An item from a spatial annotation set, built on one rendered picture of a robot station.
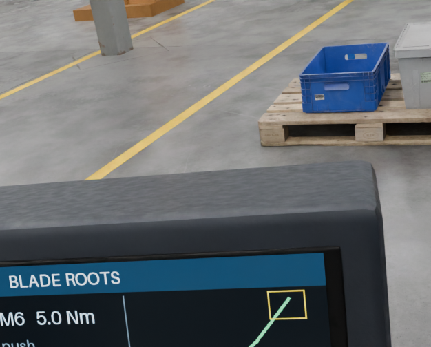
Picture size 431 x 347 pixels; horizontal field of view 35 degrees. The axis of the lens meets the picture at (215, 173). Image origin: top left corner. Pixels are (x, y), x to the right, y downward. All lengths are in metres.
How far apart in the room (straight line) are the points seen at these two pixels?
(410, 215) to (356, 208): 2.68
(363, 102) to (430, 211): 0.94
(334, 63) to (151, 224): 4.01
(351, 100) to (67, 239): 3.45
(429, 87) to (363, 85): 0.33
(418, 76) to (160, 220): 3.38
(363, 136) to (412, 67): 0.42
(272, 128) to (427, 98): 0.81
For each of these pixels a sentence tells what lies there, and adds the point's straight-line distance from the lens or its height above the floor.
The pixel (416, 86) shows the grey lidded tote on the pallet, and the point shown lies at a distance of 3.62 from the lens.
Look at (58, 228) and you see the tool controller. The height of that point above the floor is 1.25.
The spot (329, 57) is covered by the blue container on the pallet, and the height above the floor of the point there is 0.30.
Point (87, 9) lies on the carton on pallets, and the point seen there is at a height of 0.14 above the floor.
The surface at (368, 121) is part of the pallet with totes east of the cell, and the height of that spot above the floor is 0.13.
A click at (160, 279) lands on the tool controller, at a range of 0.24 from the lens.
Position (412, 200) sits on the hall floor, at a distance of 3.03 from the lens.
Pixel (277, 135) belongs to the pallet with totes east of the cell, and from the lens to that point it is 3.72.
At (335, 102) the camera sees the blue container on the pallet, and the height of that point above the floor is 0.20.
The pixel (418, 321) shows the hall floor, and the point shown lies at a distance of 2.30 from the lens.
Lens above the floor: 1.36
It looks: 23 degrees down
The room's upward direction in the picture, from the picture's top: 9 degrees counter-clockwise
